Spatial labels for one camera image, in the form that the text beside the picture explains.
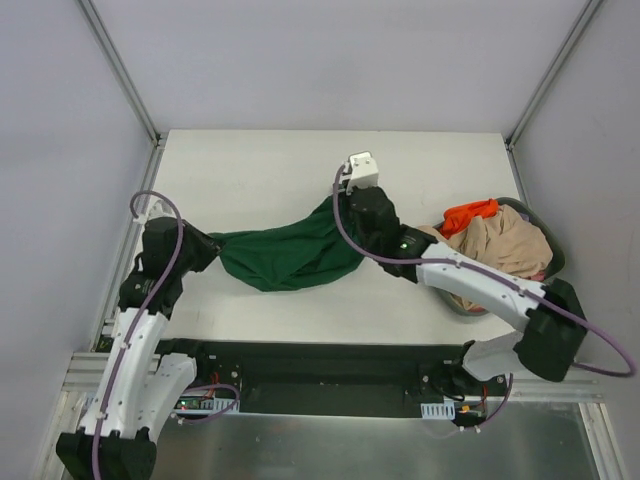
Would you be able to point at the white cable duct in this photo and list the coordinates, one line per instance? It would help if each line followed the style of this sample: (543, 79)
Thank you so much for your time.
(198, 406)
(438, 411)

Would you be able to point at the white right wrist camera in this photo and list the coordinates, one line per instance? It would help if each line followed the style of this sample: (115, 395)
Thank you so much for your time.
(360, 172)

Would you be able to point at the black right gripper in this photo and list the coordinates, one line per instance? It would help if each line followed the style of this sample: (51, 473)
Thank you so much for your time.
(368, 201)

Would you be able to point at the grey laundry basket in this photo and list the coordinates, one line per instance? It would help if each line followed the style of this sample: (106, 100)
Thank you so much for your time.
(555, 250)

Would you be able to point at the right aluminium frame post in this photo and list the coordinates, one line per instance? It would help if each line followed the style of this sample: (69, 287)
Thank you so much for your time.
(567, 48)

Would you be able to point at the left aluminium frame post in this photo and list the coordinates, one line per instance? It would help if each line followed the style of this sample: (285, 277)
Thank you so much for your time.
(99, 30)

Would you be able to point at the aluminium frame post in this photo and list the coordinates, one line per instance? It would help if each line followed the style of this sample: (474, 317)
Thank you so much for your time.
(99, 30)
(567, 48)

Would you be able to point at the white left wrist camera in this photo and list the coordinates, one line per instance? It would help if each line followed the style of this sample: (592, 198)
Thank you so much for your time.
(158, 210)

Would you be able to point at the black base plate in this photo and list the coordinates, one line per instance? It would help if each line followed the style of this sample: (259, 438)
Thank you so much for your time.
(385, 381)

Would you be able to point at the right white cable duct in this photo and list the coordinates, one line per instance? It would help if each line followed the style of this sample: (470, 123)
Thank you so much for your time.
(438, 411)

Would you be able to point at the left white cable duct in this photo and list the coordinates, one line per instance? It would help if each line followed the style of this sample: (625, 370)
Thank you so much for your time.
(198, 406)

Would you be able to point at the left aluminium side rail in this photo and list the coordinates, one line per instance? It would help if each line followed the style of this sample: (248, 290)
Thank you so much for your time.
(126, 248)

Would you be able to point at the beige t shirt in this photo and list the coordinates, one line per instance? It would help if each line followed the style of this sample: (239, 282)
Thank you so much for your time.
(505, 245)

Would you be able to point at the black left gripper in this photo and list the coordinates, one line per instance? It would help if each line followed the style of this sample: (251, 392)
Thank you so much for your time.
(201, 248)

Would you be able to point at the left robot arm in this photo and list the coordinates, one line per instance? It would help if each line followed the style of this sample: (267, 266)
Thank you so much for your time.
(117, 436)

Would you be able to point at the pink t shirt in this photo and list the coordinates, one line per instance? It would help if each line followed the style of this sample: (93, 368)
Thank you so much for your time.
(477, 308)

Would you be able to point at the orange t shirt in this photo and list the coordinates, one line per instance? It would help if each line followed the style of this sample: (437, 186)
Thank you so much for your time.
(457, 219)

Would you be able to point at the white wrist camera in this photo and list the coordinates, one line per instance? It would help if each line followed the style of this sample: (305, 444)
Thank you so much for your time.
(158, 210)
(360, 172)

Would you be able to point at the green t shirt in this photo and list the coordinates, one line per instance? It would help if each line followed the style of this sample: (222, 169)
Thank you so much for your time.
(308, 253)

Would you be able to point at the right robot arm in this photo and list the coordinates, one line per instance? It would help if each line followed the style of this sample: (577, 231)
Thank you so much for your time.
(546, 335)

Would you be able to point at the front aluminium rail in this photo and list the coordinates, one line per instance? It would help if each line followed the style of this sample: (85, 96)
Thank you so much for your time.
(85, 371)

